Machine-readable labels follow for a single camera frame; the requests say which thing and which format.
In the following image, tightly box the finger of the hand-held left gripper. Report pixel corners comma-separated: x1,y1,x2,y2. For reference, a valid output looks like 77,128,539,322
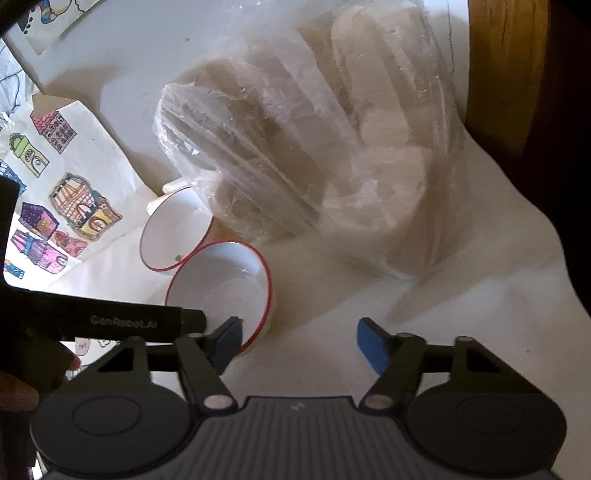
0,285,207,344
0,161,20,283

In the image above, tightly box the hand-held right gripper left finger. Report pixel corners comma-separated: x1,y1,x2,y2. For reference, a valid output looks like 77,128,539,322
69,316,243,413

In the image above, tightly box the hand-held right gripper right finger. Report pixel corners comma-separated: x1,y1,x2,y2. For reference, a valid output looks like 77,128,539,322
358,318,532,412

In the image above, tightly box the white bowl red rim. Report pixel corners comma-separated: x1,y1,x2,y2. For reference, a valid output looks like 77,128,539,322
140,187,215,273
165,241,279,358

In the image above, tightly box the person's left hand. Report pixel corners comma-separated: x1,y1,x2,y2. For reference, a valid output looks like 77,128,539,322
0,351,83,413

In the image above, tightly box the white printed cloth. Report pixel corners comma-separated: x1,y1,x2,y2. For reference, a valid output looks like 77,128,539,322
65,198,591,402

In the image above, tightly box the house drawing paper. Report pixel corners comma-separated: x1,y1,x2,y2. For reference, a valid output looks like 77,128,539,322
0,92,139,278

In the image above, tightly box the coloured figure drawing paper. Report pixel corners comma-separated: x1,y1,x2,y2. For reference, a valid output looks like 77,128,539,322
0,37,44,125

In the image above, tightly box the bear and child drawing paper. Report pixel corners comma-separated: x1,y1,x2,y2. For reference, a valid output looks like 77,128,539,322
18,0,100,54

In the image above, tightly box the plastic bag of white buns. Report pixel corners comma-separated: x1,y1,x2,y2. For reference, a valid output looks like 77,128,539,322
153,0,467,280

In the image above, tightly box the dark round object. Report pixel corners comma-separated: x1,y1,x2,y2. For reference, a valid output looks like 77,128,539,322
522,0,591,319

